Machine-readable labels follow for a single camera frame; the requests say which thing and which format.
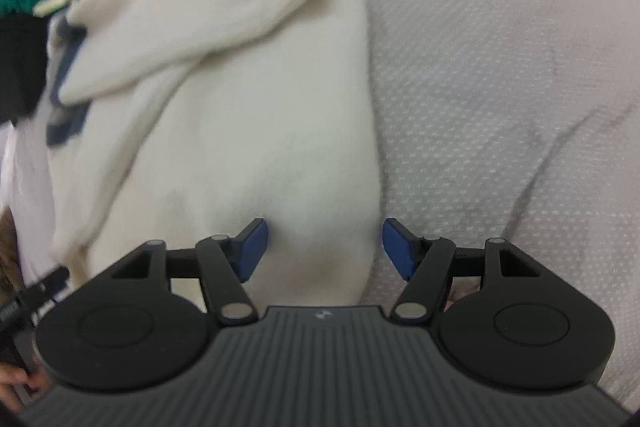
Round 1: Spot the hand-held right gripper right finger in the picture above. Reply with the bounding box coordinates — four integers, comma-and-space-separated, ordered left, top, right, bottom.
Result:
381, 218, 543, 327

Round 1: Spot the cream striped knit sweater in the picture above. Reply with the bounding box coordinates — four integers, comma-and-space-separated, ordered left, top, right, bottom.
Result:
45, 0, 385, 308

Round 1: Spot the black garment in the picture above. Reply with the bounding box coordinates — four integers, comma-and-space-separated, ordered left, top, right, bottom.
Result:
0, 13, 52, 126

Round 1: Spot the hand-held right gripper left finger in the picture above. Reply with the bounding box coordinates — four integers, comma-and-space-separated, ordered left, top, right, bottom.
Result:
111, 218, 269, 325

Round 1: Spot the person's left hand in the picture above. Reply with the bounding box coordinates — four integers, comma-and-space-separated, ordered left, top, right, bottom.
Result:
0, 359, 49, 411

